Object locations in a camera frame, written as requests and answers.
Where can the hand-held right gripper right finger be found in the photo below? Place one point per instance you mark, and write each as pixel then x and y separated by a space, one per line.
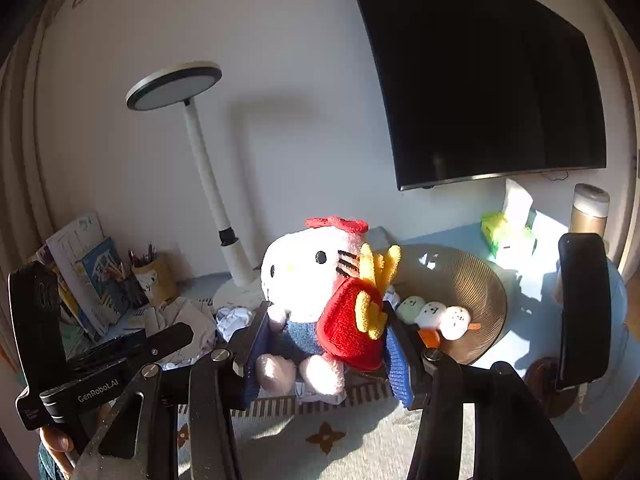
pixel 400 370

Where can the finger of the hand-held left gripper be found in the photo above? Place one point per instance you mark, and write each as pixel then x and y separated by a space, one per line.
pixel 170 340

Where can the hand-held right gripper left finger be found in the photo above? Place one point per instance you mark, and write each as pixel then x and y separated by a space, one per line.
pixel 255 355

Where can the white cloth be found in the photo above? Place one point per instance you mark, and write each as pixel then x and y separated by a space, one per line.
pixel 185 317

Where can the white paper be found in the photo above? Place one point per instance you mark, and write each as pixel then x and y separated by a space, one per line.
pixel 235 320

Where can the three-ball dango plush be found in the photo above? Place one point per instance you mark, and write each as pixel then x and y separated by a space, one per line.
pixel 432 312

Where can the white cat plush toy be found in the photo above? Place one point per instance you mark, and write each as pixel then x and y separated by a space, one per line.
pixel 295 270

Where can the woven brown basket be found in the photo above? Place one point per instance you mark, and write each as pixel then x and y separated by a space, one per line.
pixel 475 280

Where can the person's left hand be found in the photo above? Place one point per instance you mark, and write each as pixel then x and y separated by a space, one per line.
pixel 55 442

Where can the beige paper pen holder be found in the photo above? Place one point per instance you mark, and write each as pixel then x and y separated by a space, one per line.
pixel 157 280

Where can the black mesh pen holder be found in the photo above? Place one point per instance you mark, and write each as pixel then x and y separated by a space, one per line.
pixel 131 292

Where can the patterned blue mat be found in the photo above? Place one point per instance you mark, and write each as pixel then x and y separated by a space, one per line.
pixel 350 440

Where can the bunch of pens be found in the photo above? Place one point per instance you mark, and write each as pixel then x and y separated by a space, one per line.
pixel 150 255
pixel 116 271

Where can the green tissue pack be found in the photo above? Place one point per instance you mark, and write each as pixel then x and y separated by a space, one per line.
pixel 500 232

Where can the black device on wooden stand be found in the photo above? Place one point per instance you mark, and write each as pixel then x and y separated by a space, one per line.
pixel 582 310

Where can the white desk lamp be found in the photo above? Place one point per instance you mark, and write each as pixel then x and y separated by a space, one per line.
pixel 200 150

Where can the beige bottle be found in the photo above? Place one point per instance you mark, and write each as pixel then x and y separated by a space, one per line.
pixel 590 215

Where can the black wall television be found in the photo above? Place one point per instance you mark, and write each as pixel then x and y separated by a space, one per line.
pixel 475 85

